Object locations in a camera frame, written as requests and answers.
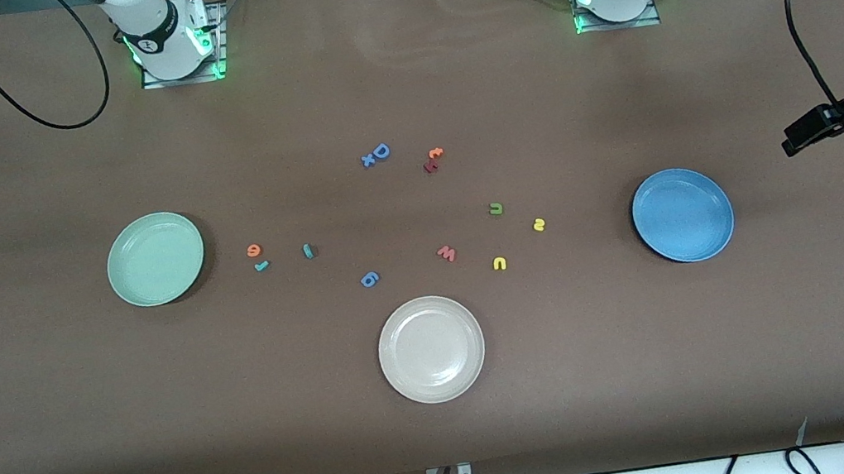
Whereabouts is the blue plate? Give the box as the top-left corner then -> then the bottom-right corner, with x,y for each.
626,160 -> 741,271

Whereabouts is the pale green plate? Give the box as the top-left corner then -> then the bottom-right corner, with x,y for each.
99,206 -> 213,313

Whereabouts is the beige plate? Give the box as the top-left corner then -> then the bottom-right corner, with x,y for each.
370,288 -> 493,412

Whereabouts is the brown table cover sheet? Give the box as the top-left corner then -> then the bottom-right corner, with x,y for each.
0,0 -> 844,474

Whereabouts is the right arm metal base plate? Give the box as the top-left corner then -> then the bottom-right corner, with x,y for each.
132,1 -> 232,91

